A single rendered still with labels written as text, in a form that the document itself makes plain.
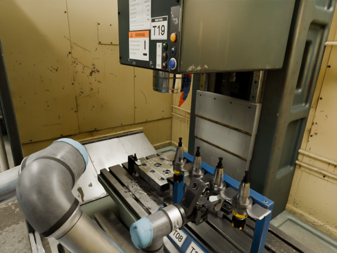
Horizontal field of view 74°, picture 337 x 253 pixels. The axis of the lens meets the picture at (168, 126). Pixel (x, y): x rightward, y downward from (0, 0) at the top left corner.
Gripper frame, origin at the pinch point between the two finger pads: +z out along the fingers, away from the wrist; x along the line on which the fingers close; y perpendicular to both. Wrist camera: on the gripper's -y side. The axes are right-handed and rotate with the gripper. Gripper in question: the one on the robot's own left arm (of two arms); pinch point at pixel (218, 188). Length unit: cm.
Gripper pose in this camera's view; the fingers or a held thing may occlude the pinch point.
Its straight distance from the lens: 89.1
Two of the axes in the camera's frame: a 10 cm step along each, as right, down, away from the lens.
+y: -0.3, 9.4, 3.5
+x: 5.9, 3.0, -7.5
